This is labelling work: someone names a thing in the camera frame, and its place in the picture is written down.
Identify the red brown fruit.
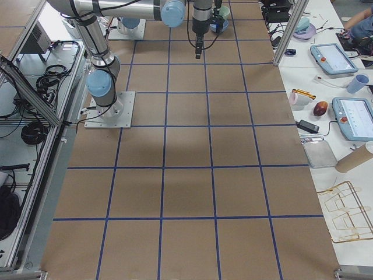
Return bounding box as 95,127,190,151
313,101,328,117

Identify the cardboard tube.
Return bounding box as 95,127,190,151
335,141,372,173

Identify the green bowl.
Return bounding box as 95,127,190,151
217,5,230,20

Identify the coiled black cable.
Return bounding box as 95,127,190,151
20,120,48,146

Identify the aluminium frame post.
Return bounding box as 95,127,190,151
273,0,308,66

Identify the teach pendant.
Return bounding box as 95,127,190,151
332,97,372,142
310,43,358,75

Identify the black power adapter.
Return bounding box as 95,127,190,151
295,120,319,134

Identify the metal tray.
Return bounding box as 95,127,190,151
303,141,337,169

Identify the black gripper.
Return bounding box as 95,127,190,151
192,8,210,59
214,0,222,12

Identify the blue bowl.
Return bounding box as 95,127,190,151
210,19,228,34

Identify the small blue black device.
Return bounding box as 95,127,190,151
284,48,297,56

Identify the teal sponge block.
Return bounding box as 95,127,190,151
294,17,310,34

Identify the gold cylinder tool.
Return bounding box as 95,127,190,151
292,89,316,100

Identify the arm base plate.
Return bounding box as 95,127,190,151
85,92,135,129
108,17,146,41

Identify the far teach pendant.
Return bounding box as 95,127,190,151
310,43,358,75

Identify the grey control box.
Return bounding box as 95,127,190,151
20,21,51,62

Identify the light blue cup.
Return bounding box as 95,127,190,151
347,74,369,94

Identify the near teach pendant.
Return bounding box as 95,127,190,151
332,97,372,142

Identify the purple plate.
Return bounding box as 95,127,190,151
293,23,316,40

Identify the gold wire rack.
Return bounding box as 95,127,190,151
317,181,372,244

